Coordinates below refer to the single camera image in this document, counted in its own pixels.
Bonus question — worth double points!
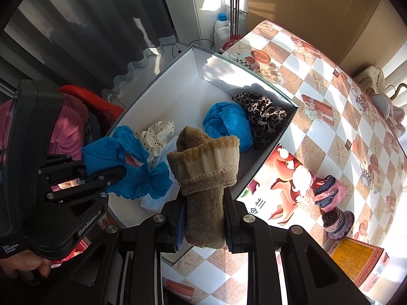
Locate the checkered patterned tablecloth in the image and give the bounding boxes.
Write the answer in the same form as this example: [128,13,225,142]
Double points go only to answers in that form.
[162,19,407,305]

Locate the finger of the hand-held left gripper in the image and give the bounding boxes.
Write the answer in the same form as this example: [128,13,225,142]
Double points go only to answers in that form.
[45,164,127,201]
[39,154,87,175]

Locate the cream polka dot scrunchie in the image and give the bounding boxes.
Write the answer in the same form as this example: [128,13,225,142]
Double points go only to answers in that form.
[134,119,177,158]

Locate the pink clothing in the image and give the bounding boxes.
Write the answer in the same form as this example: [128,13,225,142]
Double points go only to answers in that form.
[48,94,91,161]

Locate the white plastic jug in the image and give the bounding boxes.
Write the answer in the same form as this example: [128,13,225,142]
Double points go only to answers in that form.
[213,13,234,54]

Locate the pink patterned carton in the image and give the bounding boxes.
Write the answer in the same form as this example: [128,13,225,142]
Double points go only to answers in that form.
[329,237,390,293]

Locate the brown knit sock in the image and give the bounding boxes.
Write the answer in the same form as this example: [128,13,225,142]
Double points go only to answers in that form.
[166,126,240,249]

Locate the red chair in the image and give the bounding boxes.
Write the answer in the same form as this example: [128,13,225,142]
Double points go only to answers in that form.
[59,84,126,128]

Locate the black floor cable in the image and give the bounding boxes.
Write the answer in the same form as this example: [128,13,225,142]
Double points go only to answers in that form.
[172,38,215,58]

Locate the bright blue shoe cover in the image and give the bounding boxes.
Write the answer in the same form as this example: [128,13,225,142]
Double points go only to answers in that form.
[202,102,255,153]
[82,125,174,199]

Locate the grey pleated curtain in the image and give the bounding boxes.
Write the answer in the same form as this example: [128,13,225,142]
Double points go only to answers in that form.
[0,0,177,102]

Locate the floral tissue pack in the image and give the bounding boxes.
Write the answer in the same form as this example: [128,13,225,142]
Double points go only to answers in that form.
[235,144,318,227]

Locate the red-tipped metal poles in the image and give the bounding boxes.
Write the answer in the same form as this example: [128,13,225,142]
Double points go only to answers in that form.
[221,0,244,51]

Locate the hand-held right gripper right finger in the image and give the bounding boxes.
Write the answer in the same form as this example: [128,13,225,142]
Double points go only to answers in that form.
[223,187,371,305]

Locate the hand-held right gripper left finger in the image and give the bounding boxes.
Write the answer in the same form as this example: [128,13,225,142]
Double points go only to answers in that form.
[48,194,186,305]

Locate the large cardboard box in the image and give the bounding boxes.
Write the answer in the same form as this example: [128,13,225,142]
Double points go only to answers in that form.
[246,0,407,77]

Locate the leopard print scrunchie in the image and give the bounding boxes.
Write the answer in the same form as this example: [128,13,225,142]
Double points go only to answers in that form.
[231,91,287,151]

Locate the person's left hand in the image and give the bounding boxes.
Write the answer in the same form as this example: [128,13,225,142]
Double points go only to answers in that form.
[0,249,53,285]

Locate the grey storage box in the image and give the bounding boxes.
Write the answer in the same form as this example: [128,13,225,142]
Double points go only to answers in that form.
[105,44,299,266]

